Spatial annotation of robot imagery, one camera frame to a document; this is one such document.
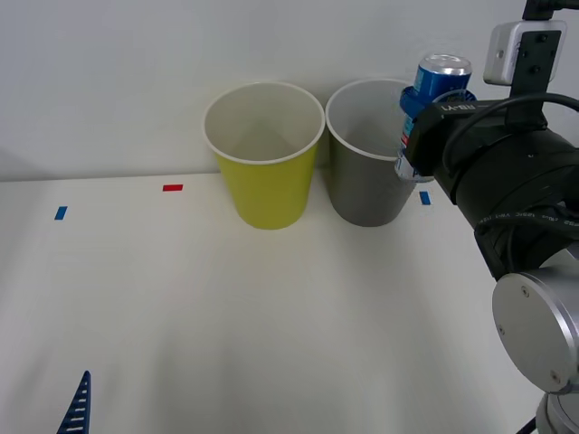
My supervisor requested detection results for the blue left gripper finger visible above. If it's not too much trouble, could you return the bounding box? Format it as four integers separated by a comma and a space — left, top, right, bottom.
56, 370, 92, 434

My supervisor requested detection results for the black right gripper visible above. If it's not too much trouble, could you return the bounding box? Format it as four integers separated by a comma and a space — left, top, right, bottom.
399, 84, 510, 182

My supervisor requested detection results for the blue and white drink can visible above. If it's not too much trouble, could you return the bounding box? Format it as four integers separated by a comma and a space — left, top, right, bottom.
394, 52, 474, 184

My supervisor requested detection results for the grey plastic bin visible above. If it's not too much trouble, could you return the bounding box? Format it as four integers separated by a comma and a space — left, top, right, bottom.
324, 78, 436, 229

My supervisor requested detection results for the yellow-green plastic bin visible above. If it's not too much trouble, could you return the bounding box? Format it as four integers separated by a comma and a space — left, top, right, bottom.
202, 80, 326, 231

